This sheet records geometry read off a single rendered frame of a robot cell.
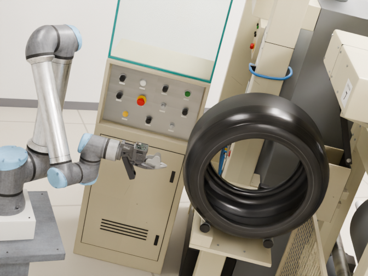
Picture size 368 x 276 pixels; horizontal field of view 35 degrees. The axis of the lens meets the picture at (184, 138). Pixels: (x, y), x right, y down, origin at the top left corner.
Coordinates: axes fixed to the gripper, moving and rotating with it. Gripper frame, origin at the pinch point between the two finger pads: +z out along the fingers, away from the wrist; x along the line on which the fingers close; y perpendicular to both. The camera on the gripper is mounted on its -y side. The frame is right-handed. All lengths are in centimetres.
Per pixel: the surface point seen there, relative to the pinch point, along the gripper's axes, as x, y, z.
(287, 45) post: 28, 57, 39
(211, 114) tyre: 2.8, 27.8, 13.8
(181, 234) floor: 110, -110, 21
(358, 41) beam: 14, 69, 63
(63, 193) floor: 124, -110, -66
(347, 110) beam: -33, 57, 55
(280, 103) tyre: 4, 39, 40
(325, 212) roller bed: 21, -15, 79
